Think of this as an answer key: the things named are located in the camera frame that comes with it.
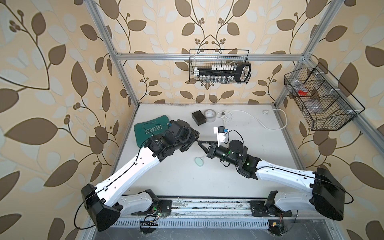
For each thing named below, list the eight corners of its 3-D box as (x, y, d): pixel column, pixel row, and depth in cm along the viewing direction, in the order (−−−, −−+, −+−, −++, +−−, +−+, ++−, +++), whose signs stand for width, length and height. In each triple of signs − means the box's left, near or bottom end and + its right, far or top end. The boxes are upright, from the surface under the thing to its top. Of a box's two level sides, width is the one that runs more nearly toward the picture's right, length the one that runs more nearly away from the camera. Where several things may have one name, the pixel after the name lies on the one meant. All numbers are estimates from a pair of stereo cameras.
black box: (198, 126, 109) (198, 122, 106) (191, 116, 115) (191, 112, 112) (206, 122, 111) (206, 118, 108) (199, 113, 117) (199, 109, 114)
